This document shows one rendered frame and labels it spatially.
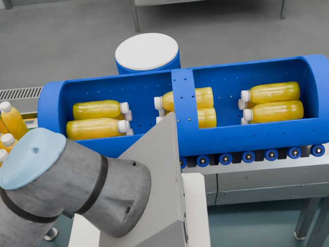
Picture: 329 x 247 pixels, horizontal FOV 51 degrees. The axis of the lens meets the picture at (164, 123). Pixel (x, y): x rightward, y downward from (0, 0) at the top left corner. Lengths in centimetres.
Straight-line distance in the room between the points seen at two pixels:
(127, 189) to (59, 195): 11
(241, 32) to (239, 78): 241
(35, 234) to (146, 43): 111
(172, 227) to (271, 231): 159
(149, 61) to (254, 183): 65
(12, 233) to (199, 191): 43
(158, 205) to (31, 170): 22
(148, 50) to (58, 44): 243
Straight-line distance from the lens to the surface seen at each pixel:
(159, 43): 158
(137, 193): 63
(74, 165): 60
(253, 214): 218
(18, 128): 144
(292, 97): 121
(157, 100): 110
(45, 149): 59
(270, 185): 127
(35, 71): 359
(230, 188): 125
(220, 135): 102
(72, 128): 111
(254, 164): 121
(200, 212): 84
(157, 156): 68
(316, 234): 180
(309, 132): 109
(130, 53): 155
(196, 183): 88
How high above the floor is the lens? 187
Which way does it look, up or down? 45 degrees down
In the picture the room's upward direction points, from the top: 8 degrees counter-clockwise
